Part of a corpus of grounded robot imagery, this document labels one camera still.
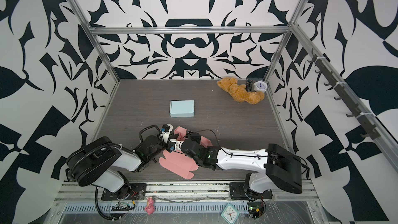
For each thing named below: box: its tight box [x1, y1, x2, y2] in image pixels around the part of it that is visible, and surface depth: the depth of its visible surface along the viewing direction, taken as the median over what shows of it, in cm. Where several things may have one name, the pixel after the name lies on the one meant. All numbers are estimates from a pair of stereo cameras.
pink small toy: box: [145, 196, 155, 216], surface depth 70 cm
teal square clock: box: [220, 203, 240, 224], surface depth 69 cm
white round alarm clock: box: [253, 80, 268, 93], surface depth 117 cm
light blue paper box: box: [169, 99, 195, 118], surface depth 101 cm
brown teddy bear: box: [216, 77, 265, 105], surface depth 104 cm
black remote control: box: [245, 78, 253, 92], surface depth 118 cm
